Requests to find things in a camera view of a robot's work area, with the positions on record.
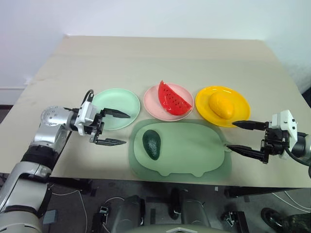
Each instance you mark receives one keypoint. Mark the black floor bracket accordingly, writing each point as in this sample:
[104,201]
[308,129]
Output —
[100,218]
[234,219]

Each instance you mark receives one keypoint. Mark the dark green avocado toy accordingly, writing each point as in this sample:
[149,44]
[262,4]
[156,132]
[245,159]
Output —
[151,144]

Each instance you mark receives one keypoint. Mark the small grey box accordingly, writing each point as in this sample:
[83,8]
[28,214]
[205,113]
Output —
[50,216]

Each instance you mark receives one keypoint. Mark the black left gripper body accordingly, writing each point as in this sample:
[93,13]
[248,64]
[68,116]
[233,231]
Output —
[96,126]

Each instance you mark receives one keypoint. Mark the round green plate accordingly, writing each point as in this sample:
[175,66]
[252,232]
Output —
[121,102]

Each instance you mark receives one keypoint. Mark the black table frame bar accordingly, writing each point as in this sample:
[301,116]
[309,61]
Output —
[267,191]
[73,184]

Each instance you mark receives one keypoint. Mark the red watermelon slice toy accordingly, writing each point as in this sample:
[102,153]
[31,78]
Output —
[173,100]

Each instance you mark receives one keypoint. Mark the dark shoe of bystander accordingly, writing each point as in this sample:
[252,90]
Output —
[269,216]

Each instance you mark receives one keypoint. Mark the round pink plate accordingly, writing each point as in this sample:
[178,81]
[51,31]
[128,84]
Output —
[151,102]

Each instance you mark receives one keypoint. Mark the dark grey rounded shape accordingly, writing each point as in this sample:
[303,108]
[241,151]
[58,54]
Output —
[128,214]
[195,214]

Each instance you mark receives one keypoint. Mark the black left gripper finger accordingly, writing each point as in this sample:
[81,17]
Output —
[116,113]
[110,142]

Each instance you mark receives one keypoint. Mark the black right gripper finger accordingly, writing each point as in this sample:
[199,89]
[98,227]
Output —
[250,125]
[245,151]

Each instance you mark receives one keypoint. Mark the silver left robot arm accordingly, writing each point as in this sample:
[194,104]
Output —
[23,174]

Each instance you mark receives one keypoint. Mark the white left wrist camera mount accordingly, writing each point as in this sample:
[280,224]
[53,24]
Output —
[85,115]

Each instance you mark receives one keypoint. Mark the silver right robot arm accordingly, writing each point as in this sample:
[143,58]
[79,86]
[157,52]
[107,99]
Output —
[302,146]

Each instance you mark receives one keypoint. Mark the green animal-shaped tray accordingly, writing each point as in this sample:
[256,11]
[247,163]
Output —
[189,145]

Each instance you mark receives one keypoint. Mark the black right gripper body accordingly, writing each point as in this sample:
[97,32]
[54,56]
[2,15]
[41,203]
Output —
[274,140]

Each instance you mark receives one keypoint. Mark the yellow mango toy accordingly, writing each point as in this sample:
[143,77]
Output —
[221,105]

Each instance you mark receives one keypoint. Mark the black upright post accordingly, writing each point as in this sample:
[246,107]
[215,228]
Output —
[177,204]

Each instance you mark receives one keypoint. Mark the camouflage trouser leg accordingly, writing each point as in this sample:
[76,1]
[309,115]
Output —
[295,223]

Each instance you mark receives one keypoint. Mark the round yellow plate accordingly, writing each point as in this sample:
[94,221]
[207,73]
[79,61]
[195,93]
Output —
[204,106]

